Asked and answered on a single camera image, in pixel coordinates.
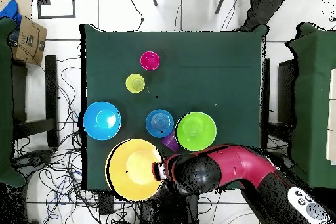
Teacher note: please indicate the large yellow plastic bowl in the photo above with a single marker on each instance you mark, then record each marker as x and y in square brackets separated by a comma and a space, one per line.
[134, 171]

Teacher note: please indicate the purple plastic cup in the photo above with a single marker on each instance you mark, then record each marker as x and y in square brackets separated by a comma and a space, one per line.
[170, 143]

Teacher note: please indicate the small blue flat-bottomed bowl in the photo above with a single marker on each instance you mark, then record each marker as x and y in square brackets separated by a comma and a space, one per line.
[159, 123]

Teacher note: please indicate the large green plastic bowl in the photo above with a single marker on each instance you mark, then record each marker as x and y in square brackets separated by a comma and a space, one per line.
[195, 130]

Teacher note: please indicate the red plastic cup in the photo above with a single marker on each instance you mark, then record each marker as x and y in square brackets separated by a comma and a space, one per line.
[150, 60]

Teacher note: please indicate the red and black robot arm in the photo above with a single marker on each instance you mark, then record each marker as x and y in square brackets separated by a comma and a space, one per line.
[236, 163]

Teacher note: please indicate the black floor box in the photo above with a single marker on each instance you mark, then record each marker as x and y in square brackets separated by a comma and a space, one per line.
[105, 204]

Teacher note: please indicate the large blue plastic bowl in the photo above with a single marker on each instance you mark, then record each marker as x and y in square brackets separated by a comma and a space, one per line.
[102, 120]

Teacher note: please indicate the yellow ribbed plastic cup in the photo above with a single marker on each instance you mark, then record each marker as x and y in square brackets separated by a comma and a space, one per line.
[135, 83]

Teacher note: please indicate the dark green tablecloth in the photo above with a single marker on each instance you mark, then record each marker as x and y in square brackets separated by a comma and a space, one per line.
[223, 50]

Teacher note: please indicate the green cloth on side table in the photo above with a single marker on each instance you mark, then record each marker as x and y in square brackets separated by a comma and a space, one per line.
[5, 103]
[312, 103]

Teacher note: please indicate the printed cardboard box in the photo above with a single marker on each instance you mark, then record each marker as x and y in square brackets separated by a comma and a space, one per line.
[29, 42]

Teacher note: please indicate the person's leg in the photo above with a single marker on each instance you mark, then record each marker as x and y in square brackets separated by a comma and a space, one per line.
[262, 6]

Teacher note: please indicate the plain cardboard box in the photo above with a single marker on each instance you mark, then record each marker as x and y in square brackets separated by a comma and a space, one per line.
[25, 6]

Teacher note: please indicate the blue bag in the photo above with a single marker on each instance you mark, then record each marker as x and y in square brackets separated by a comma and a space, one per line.
[10, 11]

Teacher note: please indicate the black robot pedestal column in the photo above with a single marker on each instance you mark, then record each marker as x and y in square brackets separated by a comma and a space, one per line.
[170, 213]

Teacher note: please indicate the grey pedestal foot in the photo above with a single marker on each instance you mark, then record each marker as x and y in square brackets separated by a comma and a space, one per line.
[34, 159]

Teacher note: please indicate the black stool frame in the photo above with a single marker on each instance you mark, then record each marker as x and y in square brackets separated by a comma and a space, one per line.
[51, 90]

